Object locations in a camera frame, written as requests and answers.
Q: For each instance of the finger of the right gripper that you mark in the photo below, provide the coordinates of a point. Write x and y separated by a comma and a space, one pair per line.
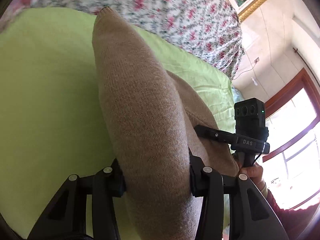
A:
215, 135

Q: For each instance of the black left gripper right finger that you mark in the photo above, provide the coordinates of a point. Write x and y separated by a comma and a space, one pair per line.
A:
251, 217

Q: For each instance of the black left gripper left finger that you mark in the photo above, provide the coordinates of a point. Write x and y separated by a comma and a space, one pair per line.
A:
83, 208

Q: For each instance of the beige knit sweater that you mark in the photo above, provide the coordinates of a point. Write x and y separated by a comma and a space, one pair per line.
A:
150, 115

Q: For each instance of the dark red sleeve forearm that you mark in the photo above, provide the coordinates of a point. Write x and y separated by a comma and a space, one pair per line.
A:
298, 224

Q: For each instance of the person's right hand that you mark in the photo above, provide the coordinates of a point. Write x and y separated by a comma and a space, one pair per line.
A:
255, 173

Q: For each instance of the lime green bed sheet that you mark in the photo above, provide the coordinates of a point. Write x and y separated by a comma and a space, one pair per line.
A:
52, 124

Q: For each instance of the rose floral quilt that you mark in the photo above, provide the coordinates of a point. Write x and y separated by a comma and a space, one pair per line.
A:
208, 29

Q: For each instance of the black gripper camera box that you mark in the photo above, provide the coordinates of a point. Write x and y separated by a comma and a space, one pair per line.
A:
250, 118

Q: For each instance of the wall power socket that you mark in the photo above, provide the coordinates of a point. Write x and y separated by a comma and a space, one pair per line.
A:
256, 60

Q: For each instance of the red wooden window frame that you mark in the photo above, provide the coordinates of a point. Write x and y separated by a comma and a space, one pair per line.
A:
291, 169

